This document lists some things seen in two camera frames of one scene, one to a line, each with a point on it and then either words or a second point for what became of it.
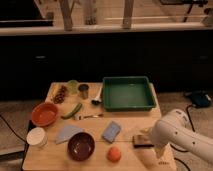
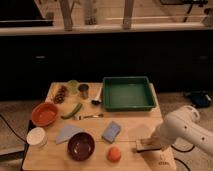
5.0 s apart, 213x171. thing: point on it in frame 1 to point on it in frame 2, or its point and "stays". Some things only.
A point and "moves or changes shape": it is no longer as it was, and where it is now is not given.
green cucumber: (75, 110) stays
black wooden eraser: (140, 141) moves or changes shape
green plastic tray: (128, 93) stays
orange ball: (114, 154) stays
